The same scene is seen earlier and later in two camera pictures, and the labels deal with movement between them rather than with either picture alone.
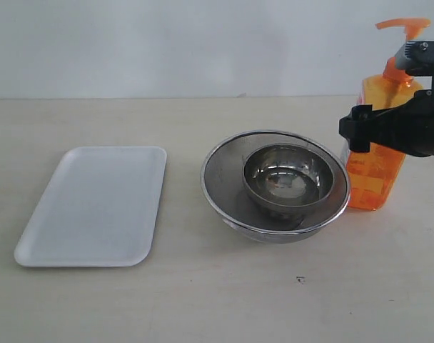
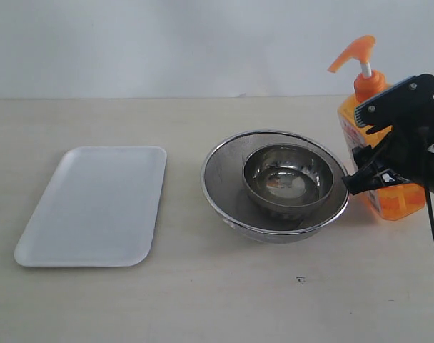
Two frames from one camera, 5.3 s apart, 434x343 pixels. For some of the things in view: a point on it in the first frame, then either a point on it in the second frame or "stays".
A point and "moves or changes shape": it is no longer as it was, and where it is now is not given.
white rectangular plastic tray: (101, 209) stays
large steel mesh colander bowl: (275, 186) stays
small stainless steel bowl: (288, 176) stays
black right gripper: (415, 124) → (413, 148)
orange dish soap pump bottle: (370, 174) moves or changes shape
